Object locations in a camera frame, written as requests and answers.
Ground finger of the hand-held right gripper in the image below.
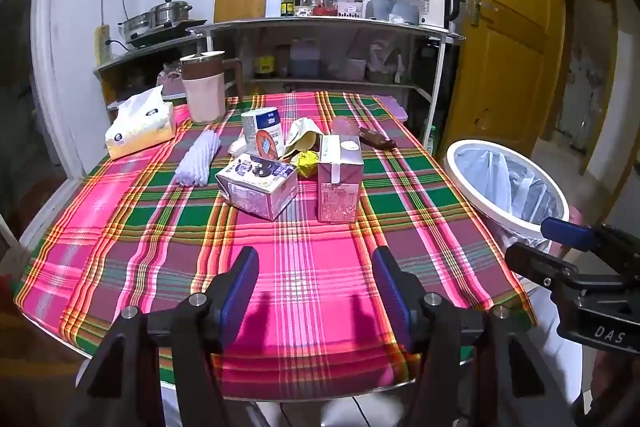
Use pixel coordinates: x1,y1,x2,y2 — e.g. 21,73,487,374
504,242,576,290
541,217,608,253

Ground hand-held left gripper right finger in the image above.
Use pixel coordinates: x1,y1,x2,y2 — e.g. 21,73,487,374
371,246,581,427

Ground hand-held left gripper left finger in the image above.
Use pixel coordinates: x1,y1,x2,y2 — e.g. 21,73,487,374
75,246,261,427

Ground white round bin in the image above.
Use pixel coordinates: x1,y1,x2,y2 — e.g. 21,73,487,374
444,138,572,258

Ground purple milk carton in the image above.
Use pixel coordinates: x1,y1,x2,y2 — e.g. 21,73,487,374
215,153,299,222

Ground translucent bin liner bag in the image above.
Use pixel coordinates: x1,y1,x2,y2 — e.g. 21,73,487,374
452,146,563,228

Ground pink drink carton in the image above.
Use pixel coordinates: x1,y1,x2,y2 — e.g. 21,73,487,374
317,134,365,224

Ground white foam net sleeve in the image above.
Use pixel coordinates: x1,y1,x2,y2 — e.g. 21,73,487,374
173,128,222,188

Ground yellow wrapper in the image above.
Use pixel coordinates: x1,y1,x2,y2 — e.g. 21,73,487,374
295,150,321,180

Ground brown snack wrapper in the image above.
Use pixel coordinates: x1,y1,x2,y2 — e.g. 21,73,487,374
359,129,397,150

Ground clear plastic bag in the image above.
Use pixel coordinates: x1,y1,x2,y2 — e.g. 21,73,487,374
331,116,362,138

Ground white tub blue label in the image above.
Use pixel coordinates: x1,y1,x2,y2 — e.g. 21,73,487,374
241,107,285,142

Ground pink green plaid tablecloth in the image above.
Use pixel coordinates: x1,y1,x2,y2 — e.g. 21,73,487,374
14,91,538,403

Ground pink lidded storage box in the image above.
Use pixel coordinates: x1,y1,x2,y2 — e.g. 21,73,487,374
372,94,408,124

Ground yellow wooden door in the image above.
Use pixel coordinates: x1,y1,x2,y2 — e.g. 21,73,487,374
434,0,566,158

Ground white yellow tissue pack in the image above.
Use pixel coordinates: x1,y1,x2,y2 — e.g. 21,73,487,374
104,87,176,159

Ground yellow label bottle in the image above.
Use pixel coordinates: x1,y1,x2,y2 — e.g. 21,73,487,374
254,54,277,78

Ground crumpled plastic bag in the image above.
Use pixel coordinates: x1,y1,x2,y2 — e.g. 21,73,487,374
369,41,405,82

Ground blue plastic jug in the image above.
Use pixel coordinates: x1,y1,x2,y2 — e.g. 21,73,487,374
289,38,321,78

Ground low metal shelf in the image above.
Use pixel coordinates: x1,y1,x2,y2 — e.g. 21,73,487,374
93,38,206,108

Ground white electric kettle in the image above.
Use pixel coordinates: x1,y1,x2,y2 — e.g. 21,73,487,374
419,0,461,30

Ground black stove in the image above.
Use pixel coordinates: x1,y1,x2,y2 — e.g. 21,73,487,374
120,19,208,49

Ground metal shelf unit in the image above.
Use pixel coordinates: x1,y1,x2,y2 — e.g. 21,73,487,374
186,16,466,158

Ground clear plastic container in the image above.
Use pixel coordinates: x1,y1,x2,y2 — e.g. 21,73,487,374
367,0,422,26

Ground steel pan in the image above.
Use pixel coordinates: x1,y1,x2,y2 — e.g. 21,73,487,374
119,14,156,38

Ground steel pot with lid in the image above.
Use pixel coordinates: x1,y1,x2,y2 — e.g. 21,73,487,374
151,0,193,26

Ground metal door handle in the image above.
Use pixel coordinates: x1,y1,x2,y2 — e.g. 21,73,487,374
467,0,501,28

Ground wall power strip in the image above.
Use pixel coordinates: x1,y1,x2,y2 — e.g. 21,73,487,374
95,24,111,62

